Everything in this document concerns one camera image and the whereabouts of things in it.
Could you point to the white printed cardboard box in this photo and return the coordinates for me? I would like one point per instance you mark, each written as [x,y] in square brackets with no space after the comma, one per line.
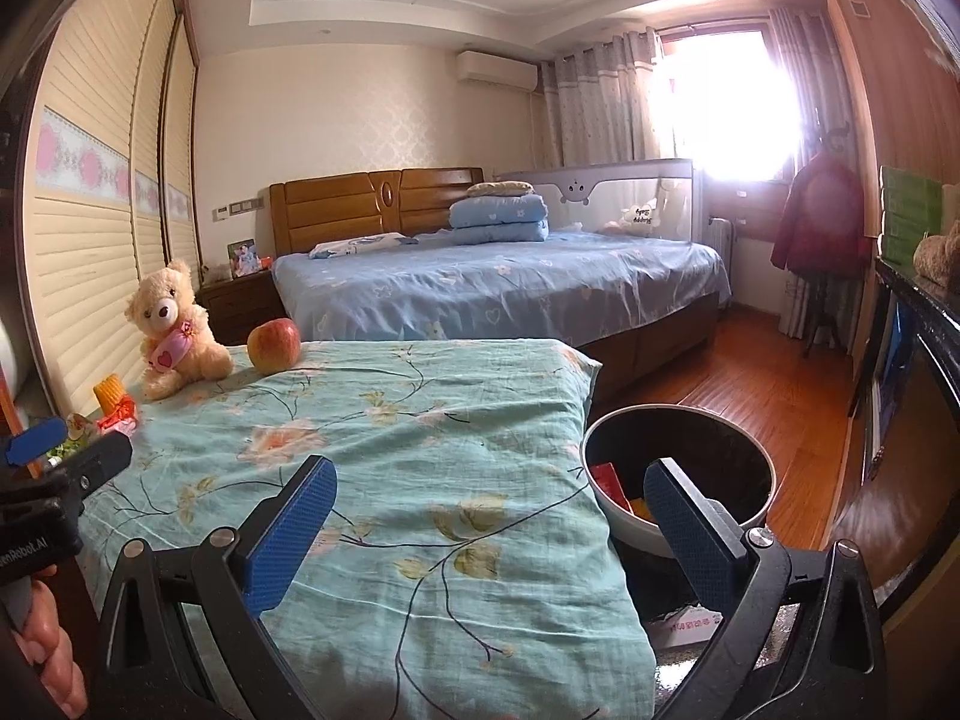
[686,626]

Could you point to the wall switch panel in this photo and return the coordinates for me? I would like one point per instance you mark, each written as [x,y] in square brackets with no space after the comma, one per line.
[240,205]

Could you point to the dark red jacket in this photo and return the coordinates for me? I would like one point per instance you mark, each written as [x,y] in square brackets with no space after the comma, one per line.
[817,225]

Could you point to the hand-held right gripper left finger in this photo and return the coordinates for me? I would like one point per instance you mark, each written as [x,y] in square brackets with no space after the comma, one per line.
[289,532]

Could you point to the flat blue white pillow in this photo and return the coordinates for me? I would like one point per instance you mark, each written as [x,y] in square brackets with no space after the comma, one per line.
[360,246]

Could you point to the red and white wrapper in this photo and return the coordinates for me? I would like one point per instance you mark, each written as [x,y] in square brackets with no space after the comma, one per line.
[120,416]

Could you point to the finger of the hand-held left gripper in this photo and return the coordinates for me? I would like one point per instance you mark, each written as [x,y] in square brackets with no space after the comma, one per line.
[101,457]
[34,441]

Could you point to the green drink pouch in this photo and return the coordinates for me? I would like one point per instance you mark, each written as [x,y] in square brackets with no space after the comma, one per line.
[79,441]

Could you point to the white radiator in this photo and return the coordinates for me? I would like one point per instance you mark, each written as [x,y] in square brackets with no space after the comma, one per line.
[720,232]

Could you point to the grey bed guard rail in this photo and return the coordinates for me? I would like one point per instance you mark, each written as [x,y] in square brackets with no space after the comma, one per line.
[600,199]

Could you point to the wooden nightstand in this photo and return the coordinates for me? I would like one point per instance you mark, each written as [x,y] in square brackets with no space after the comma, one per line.
[240,307]

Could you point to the bed with blue sheet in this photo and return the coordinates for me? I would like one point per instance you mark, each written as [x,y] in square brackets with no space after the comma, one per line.
[487,285]

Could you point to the red apple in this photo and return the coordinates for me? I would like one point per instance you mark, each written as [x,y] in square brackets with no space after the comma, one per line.
[274,345]

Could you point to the bright window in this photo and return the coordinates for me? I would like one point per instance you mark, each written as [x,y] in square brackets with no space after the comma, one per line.
[720,105]

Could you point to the round white trash bin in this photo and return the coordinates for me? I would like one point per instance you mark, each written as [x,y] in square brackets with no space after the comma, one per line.
[720,450]

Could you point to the flat screen television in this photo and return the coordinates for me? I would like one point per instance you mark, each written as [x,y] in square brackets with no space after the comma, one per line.
[892,367]

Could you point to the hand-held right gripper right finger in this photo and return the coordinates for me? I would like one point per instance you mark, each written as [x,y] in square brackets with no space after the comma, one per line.
[690,532]

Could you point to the black glossy cabinet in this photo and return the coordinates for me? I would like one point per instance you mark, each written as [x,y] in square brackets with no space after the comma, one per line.
[930,330]

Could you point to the light green floral tablecloth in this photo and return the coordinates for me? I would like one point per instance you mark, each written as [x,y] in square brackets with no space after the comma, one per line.
[420,465]

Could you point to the person's left hand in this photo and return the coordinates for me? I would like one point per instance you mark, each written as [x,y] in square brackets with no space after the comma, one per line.
[45,637]

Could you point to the brown plush toy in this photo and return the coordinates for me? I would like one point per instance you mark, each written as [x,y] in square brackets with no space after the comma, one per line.
[937,255]

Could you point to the green box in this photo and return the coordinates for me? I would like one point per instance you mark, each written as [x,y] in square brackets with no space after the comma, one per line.
[907,217]

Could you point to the slatted wardrobe sliding doors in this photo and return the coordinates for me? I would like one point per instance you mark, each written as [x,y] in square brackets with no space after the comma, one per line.
[97,255]

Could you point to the folded blue quilt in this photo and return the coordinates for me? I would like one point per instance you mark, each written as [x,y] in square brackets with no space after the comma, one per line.
[499,217]

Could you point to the wooden headboard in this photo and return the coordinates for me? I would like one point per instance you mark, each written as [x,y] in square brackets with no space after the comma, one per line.
[330,210]

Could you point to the white air conditioner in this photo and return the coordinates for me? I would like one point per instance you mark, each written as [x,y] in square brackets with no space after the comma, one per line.
[495,71]

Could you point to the framed photo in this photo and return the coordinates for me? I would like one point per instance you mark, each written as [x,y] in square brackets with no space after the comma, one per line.
[241,259]

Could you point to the silver foil insulated bag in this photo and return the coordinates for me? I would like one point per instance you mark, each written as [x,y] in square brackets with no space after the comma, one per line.
[675,664]

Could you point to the small patterned pillow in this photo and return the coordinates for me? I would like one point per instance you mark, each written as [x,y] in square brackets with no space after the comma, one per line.
[499,189]

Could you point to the beige teddy bear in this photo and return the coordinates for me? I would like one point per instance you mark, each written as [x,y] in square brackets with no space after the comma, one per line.
[169,307]

